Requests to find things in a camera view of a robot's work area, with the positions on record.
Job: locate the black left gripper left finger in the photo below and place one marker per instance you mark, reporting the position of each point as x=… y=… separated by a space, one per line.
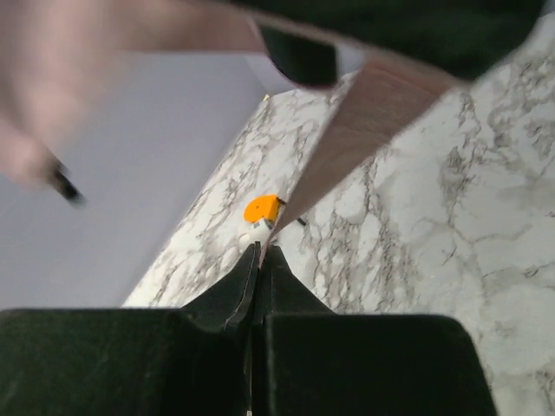
x=178 y=361

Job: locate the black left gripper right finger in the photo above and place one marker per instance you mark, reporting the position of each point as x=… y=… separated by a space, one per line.
x=312 y=361

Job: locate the pink folding umbrella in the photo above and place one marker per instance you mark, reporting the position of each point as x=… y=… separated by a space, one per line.
x=55 y=56

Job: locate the white orange small device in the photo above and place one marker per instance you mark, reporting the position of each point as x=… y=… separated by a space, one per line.
x=260 y=216

